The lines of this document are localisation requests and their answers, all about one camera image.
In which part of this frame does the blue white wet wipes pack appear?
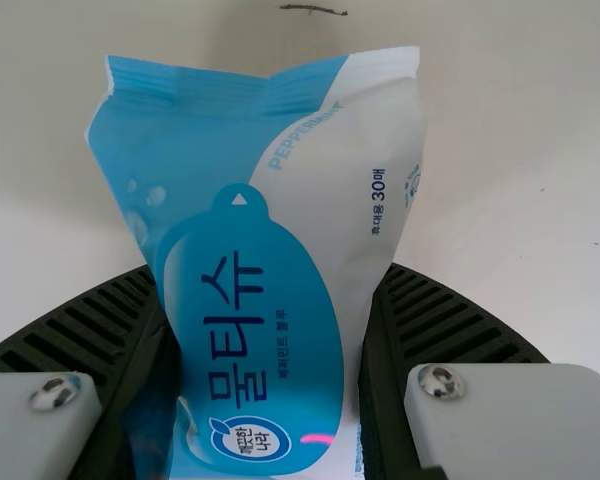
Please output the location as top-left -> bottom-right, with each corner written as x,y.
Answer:
83,45 -> 428,480

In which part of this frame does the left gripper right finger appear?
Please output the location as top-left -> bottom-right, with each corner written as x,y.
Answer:
352,263 -> 600,480

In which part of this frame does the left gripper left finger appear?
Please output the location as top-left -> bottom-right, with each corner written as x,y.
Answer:
0,266 -> 184,480

